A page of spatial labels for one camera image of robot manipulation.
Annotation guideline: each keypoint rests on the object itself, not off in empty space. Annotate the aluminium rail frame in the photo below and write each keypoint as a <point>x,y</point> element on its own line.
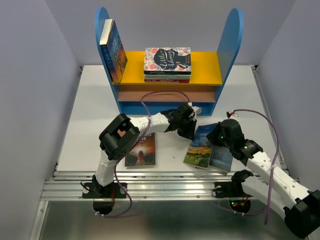
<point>170,201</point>

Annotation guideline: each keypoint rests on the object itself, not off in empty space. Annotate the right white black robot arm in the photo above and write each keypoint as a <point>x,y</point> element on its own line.
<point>297,205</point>

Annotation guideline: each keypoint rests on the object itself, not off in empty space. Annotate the red spine book in stack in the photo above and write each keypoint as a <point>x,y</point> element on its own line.
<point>165,80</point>

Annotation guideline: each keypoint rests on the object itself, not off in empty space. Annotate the Jane Eyre blue book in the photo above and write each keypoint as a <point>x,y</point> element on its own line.
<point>113,50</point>

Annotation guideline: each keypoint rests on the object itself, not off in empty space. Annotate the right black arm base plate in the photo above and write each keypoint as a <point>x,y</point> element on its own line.
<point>234,189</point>

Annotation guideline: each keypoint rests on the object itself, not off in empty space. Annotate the Little Women floral book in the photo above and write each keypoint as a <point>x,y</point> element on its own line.
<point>167,61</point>

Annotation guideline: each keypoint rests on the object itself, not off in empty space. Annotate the blue yellow wooden bookshelf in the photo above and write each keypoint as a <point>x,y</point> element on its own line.
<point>210,71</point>

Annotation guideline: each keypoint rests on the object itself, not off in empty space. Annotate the Animal Farm book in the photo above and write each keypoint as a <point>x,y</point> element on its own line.
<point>199,152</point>

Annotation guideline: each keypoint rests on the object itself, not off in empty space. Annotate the Three Days To See book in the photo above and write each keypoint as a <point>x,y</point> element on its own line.
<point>143,154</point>

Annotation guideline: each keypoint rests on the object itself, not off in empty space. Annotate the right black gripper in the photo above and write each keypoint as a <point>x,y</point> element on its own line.
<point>212,134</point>

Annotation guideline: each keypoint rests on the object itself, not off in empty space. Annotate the Nineteen Eighty-Four blue book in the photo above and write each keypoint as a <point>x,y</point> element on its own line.
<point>221,159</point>

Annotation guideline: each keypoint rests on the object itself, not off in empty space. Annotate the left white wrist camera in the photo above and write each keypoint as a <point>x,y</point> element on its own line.
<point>196,110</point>

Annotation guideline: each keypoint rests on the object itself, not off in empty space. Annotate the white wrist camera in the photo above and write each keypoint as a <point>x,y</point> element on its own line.
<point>196,110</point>
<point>232,115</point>

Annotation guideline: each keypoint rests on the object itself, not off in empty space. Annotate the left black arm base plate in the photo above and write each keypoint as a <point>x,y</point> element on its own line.
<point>90,190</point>

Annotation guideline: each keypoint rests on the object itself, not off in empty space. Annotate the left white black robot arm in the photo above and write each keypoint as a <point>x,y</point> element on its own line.
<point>120,136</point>

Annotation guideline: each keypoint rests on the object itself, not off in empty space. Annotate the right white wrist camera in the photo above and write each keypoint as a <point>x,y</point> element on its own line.
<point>232,115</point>

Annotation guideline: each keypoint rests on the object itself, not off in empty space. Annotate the green spine book in stack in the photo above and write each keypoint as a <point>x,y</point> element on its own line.
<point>167,76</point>

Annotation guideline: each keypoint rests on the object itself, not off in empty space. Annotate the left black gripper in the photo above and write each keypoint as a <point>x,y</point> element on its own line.
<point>189,133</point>

